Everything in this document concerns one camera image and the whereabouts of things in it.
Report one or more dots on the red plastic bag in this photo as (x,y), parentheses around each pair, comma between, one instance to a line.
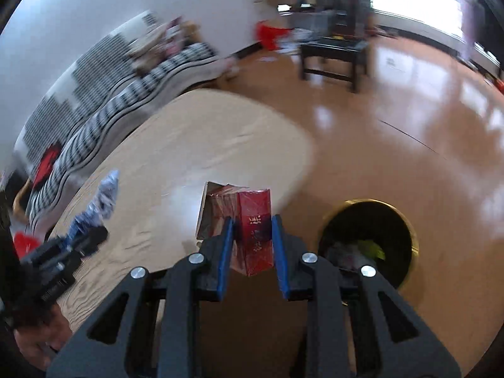
(269,33)

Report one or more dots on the black wooden chair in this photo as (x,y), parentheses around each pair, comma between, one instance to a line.
(338,12)

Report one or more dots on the person's left hand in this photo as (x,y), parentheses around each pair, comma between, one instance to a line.
(37,342)

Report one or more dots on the crumpled grey paper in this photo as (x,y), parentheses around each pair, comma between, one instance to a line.
(346,254)

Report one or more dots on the red cushion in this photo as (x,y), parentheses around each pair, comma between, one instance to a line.
(45,165)

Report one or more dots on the blue and white plastic wrapper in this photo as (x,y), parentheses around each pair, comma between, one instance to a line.
(100,201)

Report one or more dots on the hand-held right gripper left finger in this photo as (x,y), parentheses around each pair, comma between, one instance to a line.
(225,256)

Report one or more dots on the red cardboard box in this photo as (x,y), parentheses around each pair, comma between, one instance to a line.
(252,212)

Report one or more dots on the black gold-rimmed trash can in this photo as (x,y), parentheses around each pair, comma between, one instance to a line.
(395,228)

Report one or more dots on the scattered papers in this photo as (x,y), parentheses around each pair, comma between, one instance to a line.
(293,43)

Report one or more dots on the green wrapper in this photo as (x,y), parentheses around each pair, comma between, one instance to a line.
(373,249)

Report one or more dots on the black and white striped sofa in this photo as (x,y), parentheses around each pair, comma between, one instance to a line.
(98,106)

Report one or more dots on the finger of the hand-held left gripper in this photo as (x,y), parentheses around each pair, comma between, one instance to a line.
(92,238)

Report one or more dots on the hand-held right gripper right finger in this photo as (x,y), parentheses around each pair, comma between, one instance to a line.
(278,256)

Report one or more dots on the light wooden table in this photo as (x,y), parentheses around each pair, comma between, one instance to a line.
(177,145)

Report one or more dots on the black wooden stool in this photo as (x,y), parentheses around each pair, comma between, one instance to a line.
(334,53)

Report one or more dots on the red plastic item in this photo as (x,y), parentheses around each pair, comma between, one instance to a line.
(24,244)

